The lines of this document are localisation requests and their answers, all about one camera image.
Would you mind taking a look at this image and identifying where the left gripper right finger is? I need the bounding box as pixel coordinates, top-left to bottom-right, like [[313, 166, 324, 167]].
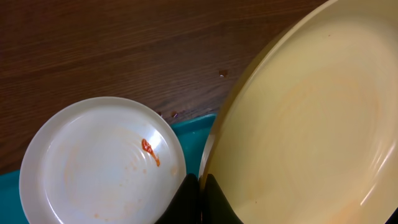
[[201, 174, 243, 224]]

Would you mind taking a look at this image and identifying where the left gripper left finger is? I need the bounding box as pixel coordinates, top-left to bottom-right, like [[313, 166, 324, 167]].
[[155, 174, 200, 224]]

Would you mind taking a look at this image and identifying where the yellow plate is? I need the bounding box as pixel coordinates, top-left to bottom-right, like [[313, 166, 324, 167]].
[[199, 0, 397, 223]]

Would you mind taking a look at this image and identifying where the teal plastic tray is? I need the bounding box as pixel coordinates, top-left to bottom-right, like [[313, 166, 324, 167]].
[[1, 114, 216, 224]]

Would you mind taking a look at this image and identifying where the white plate top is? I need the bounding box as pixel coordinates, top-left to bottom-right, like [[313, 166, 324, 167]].
[[19, 97, 187, 223]]

